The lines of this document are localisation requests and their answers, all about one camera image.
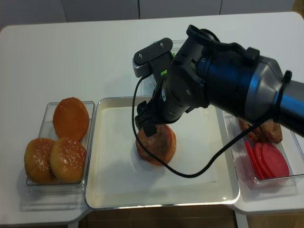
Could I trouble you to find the bottom bun on tray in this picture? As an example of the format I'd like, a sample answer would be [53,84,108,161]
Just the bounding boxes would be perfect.
[137,125,177,166]

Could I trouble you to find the white serving tray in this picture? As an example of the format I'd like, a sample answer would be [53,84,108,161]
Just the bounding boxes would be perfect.
[85,96,240,209]

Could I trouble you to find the sesame bun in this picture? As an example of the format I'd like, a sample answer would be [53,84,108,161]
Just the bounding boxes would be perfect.
[49,137,86,183]
[24,138,57,184]

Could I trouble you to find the clear lettuce cheese container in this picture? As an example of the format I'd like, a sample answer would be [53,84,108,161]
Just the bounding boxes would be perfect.
[137,40,185,96]

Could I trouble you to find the plain brown bun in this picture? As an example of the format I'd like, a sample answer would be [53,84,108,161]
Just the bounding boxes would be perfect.
[53,97,89,142]

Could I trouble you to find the red tomato slice on bun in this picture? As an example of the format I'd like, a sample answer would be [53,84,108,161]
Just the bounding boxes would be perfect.
[166,125,173,147]

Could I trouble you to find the sesame bun left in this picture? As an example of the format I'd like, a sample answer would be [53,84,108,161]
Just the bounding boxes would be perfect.
[24,138,57,184]

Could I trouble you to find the brown meat patty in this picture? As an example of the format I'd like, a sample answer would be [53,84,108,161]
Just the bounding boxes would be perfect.
[135,124,172,160]

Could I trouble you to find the green lettuce leaf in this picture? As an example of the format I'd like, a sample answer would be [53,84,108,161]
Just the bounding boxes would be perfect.
[161,69,167,76]

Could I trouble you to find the brown patty stack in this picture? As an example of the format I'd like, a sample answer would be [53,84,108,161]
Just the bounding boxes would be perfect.
[246,120,283,144]

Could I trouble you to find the black camera cable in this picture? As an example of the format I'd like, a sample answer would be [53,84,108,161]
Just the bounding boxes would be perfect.
[131,71,281,178]

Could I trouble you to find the clear bun container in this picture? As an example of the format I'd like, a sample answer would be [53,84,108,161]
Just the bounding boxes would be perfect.
[25,101,95,194]

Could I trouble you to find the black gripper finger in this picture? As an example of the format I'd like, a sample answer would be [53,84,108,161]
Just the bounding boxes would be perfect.
[142,124,157,137]

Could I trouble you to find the sesame bun front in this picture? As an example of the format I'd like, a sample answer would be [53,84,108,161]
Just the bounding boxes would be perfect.
[49,137,86,183]

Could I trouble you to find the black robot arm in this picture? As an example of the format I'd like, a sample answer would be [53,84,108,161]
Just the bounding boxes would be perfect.
[133,25,304,135]

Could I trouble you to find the red tomato slices stack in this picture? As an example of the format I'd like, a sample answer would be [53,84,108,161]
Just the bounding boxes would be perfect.
[245,141,290,180]

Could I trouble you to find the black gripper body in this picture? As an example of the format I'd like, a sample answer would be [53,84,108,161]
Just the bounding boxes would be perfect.
[135,68,209,126]

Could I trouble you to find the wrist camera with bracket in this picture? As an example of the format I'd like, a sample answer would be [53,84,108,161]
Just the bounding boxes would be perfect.
[132,38,173,81]

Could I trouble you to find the clear patty tomato container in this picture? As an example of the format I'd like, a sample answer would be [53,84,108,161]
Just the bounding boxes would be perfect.
[225,111,304,190]

